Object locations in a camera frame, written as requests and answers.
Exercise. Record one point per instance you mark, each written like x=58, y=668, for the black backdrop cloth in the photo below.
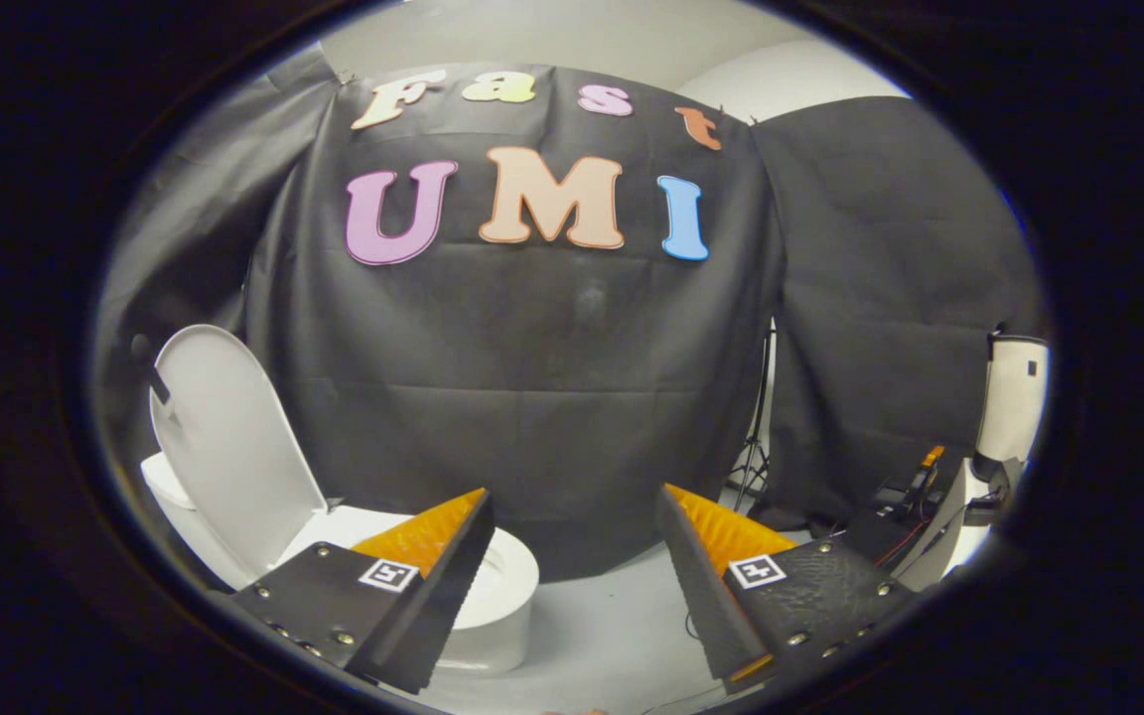
x=532, y=377

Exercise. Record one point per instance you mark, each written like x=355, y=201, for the white toilet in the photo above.
x=502, y=636

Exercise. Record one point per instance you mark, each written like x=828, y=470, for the spare orange black gripper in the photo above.
x=922, y=477

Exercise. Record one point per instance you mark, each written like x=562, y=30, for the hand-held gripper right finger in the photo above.
x=706, y=606

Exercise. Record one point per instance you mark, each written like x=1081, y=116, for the black tripod stand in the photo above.
x=759, y=397

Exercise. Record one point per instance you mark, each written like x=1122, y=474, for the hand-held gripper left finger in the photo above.
x=443, y=606

